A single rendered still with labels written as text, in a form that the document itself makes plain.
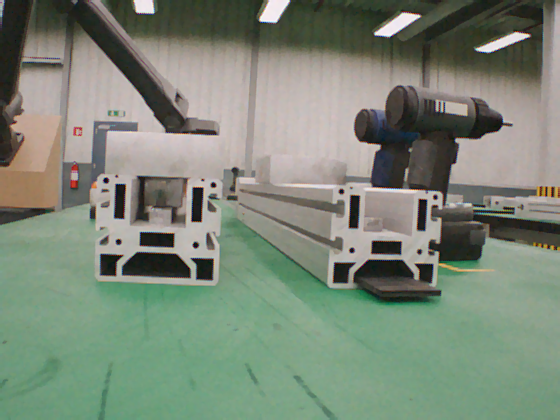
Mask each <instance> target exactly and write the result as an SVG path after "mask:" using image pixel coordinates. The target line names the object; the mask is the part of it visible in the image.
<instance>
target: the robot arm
mask: <svg viewBox="0 0 560 420"><path fill-rule="evenodd" d="M48 1H49V2H50V3H51V4H52V6H53V7H55V8H56V9H57V12H59V13H60V14H61V15H62V14H65V13H66V14H69V16H71V17H72V18H73V19H74V20H75V21H76V22H77V23H78V24H79V25H80V26H81V27H82V29H83V30H84V31H85V32H86V33H87V34H88V35H89V37H90V38H91V39H92V40H93V41H94V42H95V43H96V45H97V46H98V47H99V48H100V49H101V50H102V51H103V52H104V54H105V55H106V56H107V57H108V58H109V59H110V60H111V62H112V63H113V64H114V65H115V66H116V67H117V68H118V69H119V70H118V71H120V72H121V73H122V74H123V75H124V76H125V77H126V80H128V81H129V82H130V83H131V84H132V85H133V86H134V89H135V90H136V91H138V92H139V94H140V95H141V96H142V98H143V100H144V103H145V104H146V105H147V106H148V107H149V108H150V109H151V110H152V112H153V117H154V118H155V119H156V120H157V121H158V122H159V123H160V124H161V125H162V126H163V127H165V133H171V134H186V135H189V133H190V135H201V136H203V135H216V136H219V127H218V122H217V121H215V120H198V118H195V117H187V114H188V110H189V101H188V99H187V98H186V97H185V96H184V95H183V94H182V93H181V91H180V90H179V89H178V88H177V89H176V88H175V87H174V86H173V84H172V83H170V82H169V81H168V80H166V79H165V78H164V77H163V75H162V74H161V73H159V72H158V71H157V69H156V68H155V67H154V66H153V65H152V63H151V62H150V61H149V60H148V59H147V57H146V56H145V55H143V52H142V51H141V50H140V49H139V48H138V46H136V44H135V43H134V41H133V40H132V39H130V38H129V35H128V34H127V33H125V32H124V30H123V28H122V27H121V26H120V25H119V24H118V23H117V22H116V20H115V19H114V18H113V17H112V16H111V14H110V13H109V12H108V11H107V9H105V7H104V6H103V4H101V3H100V0H48ZM34 5H35V0H4V2H3V10H2V18H1V26H0V167H9V166H10V165H11V163H12V162H13V158H14V157H15V155H16V153H17V152H18V150H19V149H20V147H21V145H22V143H23V141H24V140H25V138H24V133H23V132H19V131H18V132H14V130H13V128H12V127H11V125H14V124H16V123H17V120H15V119H14V118H15V117H16V116H20V115H22V114H23V111H24V109H22V108H21V106H22V104H23V98H22V94H21V92H20V91H18V89H19V84H20V82H19V77H20V71H21V65H22V61H23V58H24V54H25V48H26V43H27V37H28V32H29V28H30V25H31V21H32V16H33V10H34Z"/></svg>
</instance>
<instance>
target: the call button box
mask: <svg viewBox="0 0 560 420"><path fill-rule="evenodd" d="M106 200H110V192H104V193H97V188H91V190H90V207H91V208H90V216H89V217H90V219H96V203H98V202H102V201H106Z"/></svg>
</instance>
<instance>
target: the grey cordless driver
mask: <svg viewBox="0 0 560 420"><path fill-rule="evenodd" d="M385 117H386V120H387V122H388V124H389V126H390V127H391V128H393V129H398V130H400V131H402V132H407V133H418V134H420V137H419V140H416V141H414V142H413V143H412V148H411V153H410V154H411V158H410V163H409V168H408V173H407V178H406V184H408V187H409V189H408V190H419V191H437V192H441V194H442V209H435V208H431V210H430V217H437V218H442V222H441V237H440V243H434V242H430V241H429V242H428V249H429V250H433V251H436V252H438V260H442V261H461V260H477V259H480V258H481V255H482V249H483V245H484V244H485V238H486V231H485V230H484V225H483V224H481V223H480V222H475V221H472V220H473V210H472V209H471V208H469V207H458V206H446V200H447V194H448V188H449V183H450V177H451V166H452V164H456V163H457V159H458V149H459V143H457V142H455V139H456V138H458V139H462V138H469V139H470V140H478V139H482V136H484V135H485V134H488V133H496V132H499V131H500V130H501V128H502V125H503V126H509V127H512V126H513V123H512V122H507V121H503V117H502V115H501V113H499V112H497V111H496V110H494V109H491V108H489V106H488V105H487V104H486V101H484V100H483V99H478V98H473V97H471V96H470V97H469V96H468V95H465V94H457V93H450V92H445V91H442V90H436V89H428V88H421V87H417V86H413V85H407V86H404V85H398V86H396V87H395V88H393V89H392V90H391V91H390V92H389V95H388V97H387V100H386V104H385Z"/></svg>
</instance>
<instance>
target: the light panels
mask: <svg viewBox="0 0 560 420"><path fill-rule="evenodd" d="M287 2H288V0H271V1H270V3H269V5H268V6H267V8H266V11H265V13H264V14H263V16H262V18H261V20H260V21H268V22H276V21H277V19H278V17H279V15H280V14H281V13H282V9H283V8H284V6H285V5H286V4H287ZM135 3H136V6H137V12H146V13H148V12H153V10H152V1H151V0H135ZM417 17H418V16H417V15H413V14H402V15H401V17H398V18H397V19H396V20H394V21H393V22H391V23H390V24H389V25H388V26H386V27H385V28H382V29H381V30H380V31H378V33H377V35H384V36H390V35H391V34H392V33H394V32H397V30H398V29H400V28H401V27H404V26H406V25H407V24H408V23H409V22H410V21H411V22H412V21H413V20H414V19H416V18H417ZM527 36H528V35H526V34H519V33H516V34H514V35H510V36H508V37H507V38H505V39H504V38H502V39H501V40H499V41H497V42H493V43H491V44H490V45H488V46H484V47H482V48H480V49H478V51H486V52H489V51H491V50H495V49H497V48H499V47H501V46H502V47H503V46H505V45H507V44H509V43H513V42H515V41H517V40H519V39H522V38H525V37H527Z"/></svg>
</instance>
